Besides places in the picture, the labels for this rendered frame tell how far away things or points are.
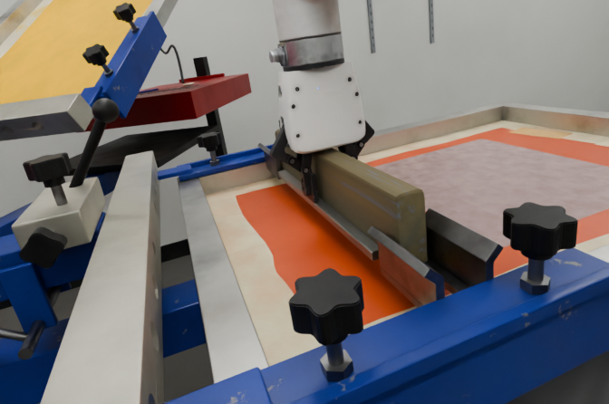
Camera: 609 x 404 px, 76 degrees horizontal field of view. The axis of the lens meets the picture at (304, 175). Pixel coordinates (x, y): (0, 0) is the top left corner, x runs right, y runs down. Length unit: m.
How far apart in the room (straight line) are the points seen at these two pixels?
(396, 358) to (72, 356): 0.19
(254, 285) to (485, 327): 0.25
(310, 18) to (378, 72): 2.41
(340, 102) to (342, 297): 0.30
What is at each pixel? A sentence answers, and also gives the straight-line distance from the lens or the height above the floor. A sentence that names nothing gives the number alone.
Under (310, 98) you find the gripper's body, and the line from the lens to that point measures 0.46.
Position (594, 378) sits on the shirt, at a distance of 0.64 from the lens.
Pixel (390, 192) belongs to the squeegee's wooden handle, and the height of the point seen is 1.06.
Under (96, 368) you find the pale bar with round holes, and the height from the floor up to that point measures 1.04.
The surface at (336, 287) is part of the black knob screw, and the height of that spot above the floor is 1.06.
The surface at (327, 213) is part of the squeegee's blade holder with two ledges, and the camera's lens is 0.48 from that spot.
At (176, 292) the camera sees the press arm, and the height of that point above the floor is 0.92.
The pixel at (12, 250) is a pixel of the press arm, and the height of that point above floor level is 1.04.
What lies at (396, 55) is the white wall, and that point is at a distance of 2.92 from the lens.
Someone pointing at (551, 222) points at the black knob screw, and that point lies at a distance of 0.30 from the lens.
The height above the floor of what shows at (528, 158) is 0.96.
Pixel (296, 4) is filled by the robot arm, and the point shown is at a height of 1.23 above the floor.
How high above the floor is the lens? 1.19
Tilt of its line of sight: 18 degrees down
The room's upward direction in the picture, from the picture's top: 9 degrees counter-clockwise
